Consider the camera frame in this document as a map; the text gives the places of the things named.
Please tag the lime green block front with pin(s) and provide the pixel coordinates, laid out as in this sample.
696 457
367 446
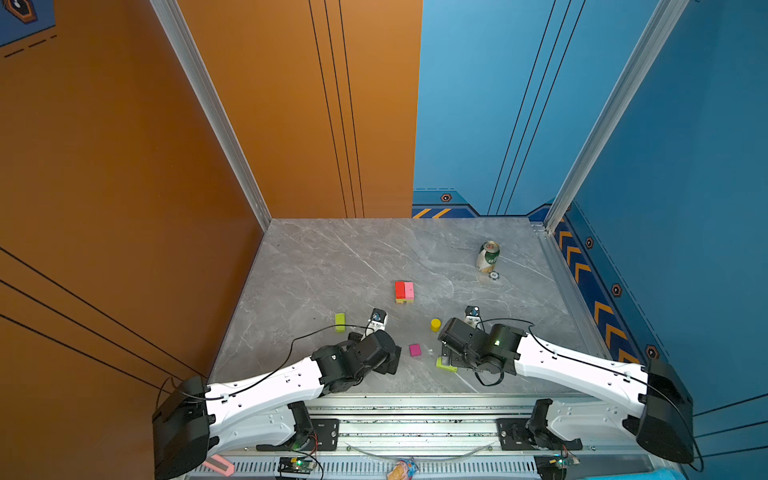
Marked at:
440 364

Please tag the pink handled tool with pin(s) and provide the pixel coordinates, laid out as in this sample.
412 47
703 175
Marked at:
220 464

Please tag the green beverage can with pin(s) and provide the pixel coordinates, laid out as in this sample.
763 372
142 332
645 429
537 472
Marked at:
487 256

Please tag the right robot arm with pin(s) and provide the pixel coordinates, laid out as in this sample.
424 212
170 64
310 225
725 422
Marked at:
648 403

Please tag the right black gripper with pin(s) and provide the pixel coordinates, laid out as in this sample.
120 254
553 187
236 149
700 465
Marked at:
450 355

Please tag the aluminium front rail frame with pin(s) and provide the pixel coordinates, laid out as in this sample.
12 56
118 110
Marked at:
448 437

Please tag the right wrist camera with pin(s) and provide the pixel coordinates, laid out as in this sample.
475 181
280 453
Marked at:
472 316

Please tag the colourful snack wrapper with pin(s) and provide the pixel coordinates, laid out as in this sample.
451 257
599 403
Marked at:
403 470

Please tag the circuit board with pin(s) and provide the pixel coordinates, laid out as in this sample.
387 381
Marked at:
564 461
296 467

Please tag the right circuit board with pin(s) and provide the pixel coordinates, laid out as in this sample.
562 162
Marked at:
564 461

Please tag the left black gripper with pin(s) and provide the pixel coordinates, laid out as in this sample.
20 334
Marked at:
387 365

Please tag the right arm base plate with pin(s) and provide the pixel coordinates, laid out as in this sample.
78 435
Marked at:
517 434

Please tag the left aluminium corner post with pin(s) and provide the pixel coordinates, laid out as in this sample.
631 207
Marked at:
179 35

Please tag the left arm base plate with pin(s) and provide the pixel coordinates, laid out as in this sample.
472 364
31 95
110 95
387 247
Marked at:
315 435

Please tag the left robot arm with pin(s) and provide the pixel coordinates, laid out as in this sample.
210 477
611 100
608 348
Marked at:
198 421

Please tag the left circuit board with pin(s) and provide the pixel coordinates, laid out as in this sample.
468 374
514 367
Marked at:
296 467

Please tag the right aluminium corner post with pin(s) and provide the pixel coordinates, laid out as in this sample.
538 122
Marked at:
652 40

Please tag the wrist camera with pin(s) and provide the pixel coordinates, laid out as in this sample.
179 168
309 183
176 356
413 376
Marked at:
472 316
377 321

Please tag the aluminium corner post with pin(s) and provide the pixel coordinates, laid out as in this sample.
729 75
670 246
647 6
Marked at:
179 35
652 40

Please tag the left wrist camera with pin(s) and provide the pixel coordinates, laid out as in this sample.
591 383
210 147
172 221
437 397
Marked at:
377 321

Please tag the pink rectangular block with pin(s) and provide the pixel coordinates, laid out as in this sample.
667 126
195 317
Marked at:
409 292

